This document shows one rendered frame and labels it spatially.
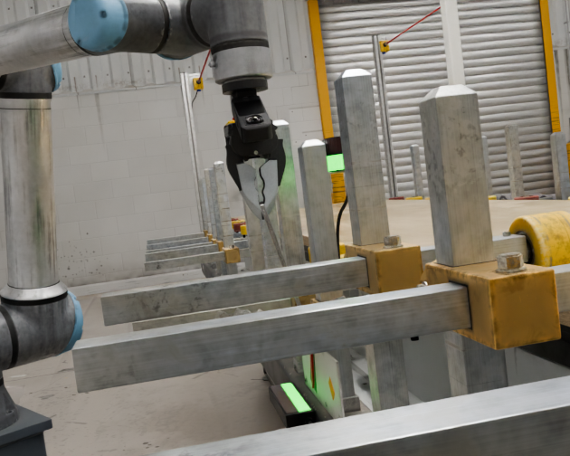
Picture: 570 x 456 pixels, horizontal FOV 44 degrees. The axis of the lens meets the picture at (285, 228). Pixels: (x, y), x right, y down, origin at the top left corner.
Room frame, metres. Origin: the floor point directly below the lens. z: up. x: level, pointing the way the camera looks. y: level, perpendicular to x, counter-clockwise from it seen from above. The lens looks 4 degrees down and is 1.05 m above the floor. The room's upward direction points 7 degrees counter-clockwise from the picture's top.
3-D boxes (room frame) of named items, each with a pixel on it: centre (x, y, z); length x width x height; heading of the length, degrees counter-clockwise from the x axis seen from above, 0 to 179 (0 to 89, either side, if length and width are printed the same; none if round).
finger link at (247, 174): (1.11, 0.05, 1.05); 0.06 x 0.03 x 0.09; 10
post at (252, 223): (1.81, 0.08, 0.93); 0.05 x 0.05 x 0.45; 10
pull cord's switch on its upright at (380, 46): (4.02, -0.66, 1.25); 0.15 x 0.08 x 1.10; 10
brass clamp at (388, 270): (0.79, -0.10, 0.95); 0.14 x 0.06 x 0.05; 10
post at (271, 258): (1.55, 0.03, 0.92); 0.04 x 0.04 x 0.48; 10
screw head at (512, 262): (0.49, -0.15, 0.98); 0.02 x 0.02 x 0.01
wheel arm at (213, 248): (2.73, 0.33, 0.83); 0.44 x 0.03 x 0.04; 100
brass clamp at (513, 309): (0.54, -0.14, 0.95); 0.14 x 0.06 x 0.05; 10
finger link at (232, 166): (1.09, 0.05, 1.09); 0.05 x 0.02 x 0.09; 100
